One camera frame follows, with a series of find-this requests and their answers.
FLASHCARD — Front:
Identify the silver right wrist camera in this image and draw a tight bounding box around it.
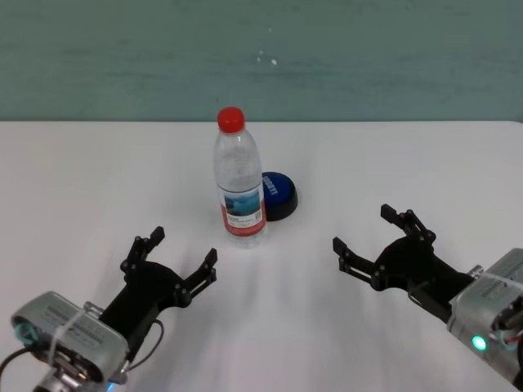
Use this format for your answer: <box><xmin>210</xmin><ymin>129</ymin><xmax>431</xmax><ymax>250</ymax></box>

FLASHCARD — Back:
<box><xmin>447</xmin><ymin>247</ymin><xmax>523</xmax><ymax>327</ymax></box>

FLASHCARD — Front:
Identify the black left camera cable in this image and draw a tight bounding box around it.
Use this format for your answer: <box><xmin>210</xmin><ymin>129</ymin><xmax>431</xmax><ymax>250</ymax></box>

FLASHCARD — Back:
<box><xmin>0</xmin><ymin>346</ymin><xmax>42</xmax><ymax>373</ymax></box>

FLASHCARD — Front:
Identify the white zip tie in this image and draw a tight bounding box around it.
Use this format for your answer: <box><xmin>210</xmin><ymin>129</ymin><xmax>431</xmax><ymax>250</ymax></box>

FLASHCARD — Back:
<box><xmin>51</xmin><ymin>309</ymin><xmax>90</xmax><ymax>364</ymax></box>

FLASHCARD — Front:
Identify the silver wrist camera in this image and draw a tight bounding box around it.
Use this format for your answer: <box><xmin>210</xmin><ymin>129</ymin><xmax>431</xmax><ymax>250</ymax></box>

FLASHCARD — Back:
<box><xmin>11</xmin><ymin>290</ymin><xmax>128</xmax><ymax>385</ymax></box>
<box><xmin>447</xmin><ymin>247</ymin><xmax>523</xmax><ymax>327</ymax></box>

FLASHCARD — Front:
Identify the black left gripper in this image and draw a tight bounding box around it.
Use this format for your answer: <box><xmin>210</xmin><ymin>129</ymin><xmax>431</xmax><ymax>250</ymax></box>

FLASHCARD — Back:
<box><xmin>97</xmin><ymin>225</ymin><xmax>219</xmax><ymax>363</ymax></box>

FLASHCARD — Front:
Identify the thin black left gripper cable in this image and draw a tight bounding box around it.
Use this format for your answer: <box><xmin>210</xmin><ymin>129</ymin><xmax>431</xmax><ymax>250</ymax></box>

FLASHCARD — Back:
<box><xmin>121</xmin><ymin>319</ymin><xmax>165</xmax><ymax>373</ymax></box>

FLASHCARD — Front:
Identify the blue push button black base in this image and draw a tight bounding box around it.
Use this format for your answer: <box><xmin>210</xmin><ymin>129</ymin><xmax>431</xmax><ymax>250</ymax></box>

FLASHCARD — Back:
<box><xmin>261</xmin><ymin>171</ymin><xmax>299</xmax><ymax>223</ymax></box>

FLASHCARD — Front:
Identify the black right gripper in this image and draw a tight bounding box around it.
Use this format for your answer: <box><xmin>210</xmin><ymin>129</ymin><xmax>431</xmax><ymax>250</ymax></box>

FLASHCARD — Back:
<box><xmin>332</xmin><ymin>203</ymin><xmax>478</xmax><ymax>324</ymax></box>

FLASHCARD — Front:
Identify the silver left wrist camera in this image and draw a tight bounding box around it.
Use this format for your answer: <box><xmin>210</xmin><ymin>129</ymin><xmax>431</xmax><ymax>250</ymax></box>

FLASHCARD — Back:
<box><xmin>11</xmin><ymin>290</ymin><xmax>128</xmax><ymax>385</ymax></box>

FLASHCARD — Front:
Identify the clear water bottle red cap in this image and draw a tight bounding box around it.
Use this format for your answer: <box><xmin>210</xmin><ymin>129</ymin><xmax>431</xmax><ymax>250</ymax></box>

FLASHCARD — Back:
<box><xmin>212</xmin><ymin>106</ymin><xmax>268</xmax><ymax>250</ymax></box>

